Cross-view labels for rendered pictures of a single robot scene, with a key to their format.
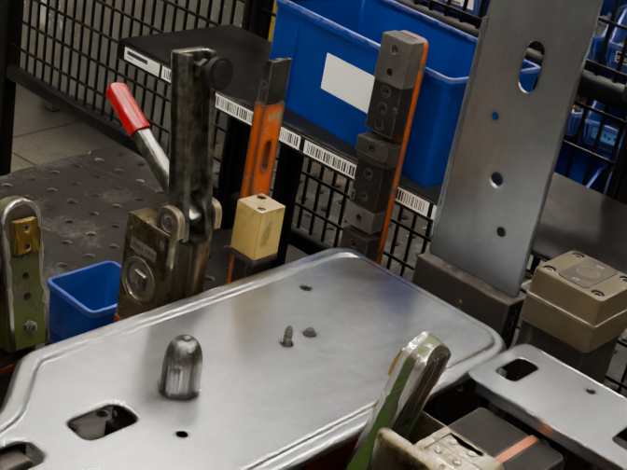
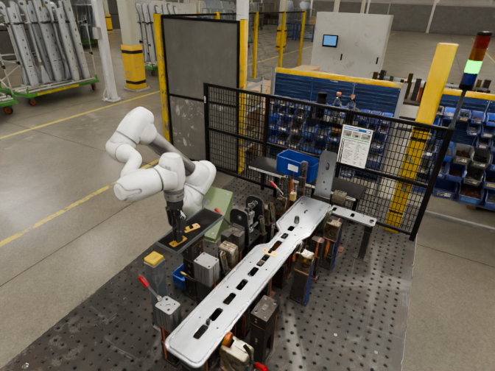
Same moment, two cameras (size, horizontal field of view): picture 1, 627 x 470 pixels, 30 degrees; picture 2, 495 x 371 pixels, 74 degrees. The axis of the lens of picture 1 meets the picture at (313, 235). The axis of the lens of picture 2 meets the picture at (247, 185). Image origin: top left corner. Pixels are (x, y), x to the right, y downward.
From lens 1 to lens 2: 1.19 m
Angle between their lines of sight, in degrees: 7
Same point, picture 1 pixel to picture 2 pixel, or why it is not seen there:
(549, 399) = (340, 212)
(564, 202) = not seen: hidden behind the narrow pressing
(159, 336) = (289, 216)
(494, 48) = (321, 164)
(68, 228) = (239, 196)
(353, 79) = (294, 167)
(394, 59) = (303, 165)
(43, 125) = not seen: hidden behind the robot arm
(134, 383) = (291, 222)
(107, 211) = (242, 191)
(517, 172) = (327, 180)
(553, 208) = not seen: hidden behind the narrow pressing
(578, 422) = (345, 214)
